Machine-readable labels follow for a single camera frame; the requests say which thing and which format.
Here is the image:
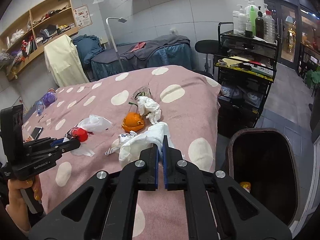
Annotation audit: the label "red wrapper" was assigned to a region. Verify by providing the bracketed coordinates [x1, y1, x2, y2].
[65, 127, 89, 142]

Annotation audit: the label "white paper bag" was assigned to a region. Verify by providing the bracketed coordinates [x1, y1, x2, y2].
[71, 114, 112, 157]

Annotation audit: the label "yellow plastic wrapper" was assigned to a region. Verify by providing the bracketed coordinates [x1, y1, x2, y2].
[240, 181, 251, 193]

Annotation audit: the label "white plastic bag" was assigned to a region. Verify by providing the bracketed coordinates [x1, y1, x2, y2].
[119, 122, 174, 167]

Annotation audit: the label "orange peel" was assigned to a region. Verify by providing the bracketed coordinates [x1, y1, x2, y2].
[121, 112, 145, 132]

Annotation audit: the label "white tissue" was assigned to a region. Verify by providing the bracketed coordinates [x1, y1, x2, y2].
[137, 96, 162, 125]

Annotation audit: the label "clear green snack wrapper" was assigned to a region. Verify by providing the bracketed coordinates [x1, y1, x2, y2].
[129, 86, 151, 106]

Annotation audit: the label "brown trash bin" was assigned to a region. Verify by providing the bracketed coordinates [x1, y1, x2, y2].
[222, 128, 300, 226]

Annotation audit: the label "left hand yellow nails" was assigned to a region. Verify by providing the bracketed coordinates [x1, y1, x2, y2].
[6, 175, 42, 235]

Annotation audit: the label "black tablet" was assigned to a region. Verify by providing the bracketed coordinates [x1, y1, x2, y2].
[30, 127, 43, 140]

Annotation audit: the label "small blue bottle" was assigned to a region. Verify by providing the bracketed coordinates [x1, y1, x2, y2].
[36, 100, 45, 116]

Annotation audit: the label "purple mask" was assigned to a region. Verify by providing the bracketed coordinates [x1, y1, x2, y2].
[41, 88, 57, 107]

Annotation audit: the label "pink polka dot blanket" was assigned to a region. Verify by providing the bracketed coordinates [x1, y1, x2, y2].
[22, 66, 221, 239]

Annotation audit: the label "cream cloth on chair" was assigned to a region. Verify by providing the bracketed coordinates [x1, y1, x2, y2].
[44, 35, 89, 87]

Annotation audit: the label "blue clothes pile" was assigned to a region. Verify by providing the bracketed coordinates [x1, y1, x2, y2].
[73, 35, 104, 67]

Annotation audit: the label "red cloth on bed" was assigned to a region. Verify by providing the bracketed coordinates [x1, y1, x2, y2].
[130, 42, 146, 53]

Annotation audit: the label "white floor lamp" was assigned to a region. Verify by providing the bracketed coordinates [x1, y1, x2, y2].
[106, 17, 127, 72]

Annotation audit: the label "dark blue massage bed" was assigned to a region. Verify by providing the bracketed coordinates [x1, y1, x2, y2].
[91, 35, 193, 80]

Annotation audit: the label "black metal cart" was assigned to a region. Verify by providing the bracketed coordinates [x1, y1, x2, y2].
[214, 30, 279, 138]

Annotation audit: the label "potted green plant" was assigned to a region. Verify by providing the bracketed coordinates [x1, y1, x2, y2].
[305, 68, 320, 96]

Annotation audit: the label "clear plastic bottle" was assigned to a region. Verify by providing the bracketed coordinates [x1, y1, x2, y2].
[263, 10, 275, 43]

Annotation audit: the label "dark brown bottle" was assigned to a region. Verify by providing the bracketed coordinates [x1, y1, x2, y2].
[255, 7, 264, 39]

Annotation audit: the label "white pump bottle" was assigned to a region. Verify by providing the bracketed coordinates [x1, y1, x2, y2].
[238, 4, 247, 36]

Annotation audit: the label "green bottle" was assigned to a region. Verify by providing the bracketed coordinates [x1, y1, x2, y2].
[249, 4, 258, 36]

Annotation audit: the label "wooden wall cabinet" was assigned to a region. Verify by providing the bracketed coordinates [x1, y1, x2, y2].
[1, 0, 79, 81]

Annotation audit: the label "wall poster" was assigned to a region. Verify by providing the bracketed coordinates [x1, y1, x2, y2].
[73, 5, 92, 29]

